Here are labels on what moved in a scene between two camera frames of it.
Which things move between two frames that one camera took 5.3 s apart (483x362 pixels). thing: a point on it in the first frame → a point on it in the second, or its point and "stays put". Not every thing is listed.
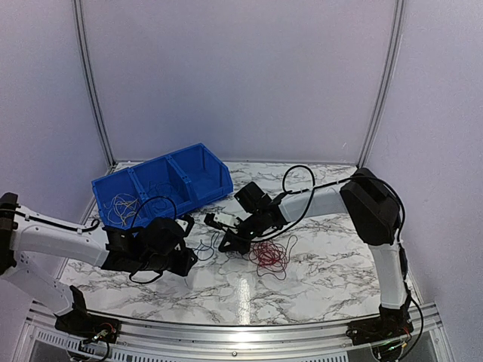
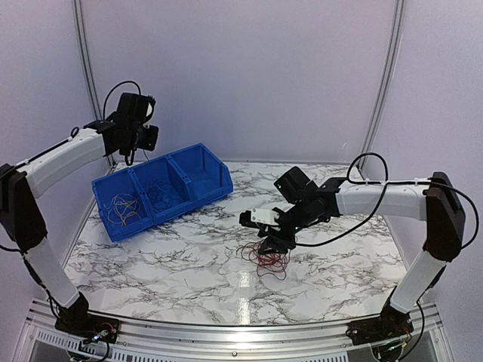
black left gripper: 184,266 → 149,142
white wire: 123,207 stays put
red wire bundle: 271,258 stays put
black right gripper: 236,246 → 281,243
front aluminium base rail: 426,340 stays put
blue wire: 211,240 → 161,195
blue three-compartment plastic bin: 161,188 stays put
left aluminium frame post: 89,72 stays put
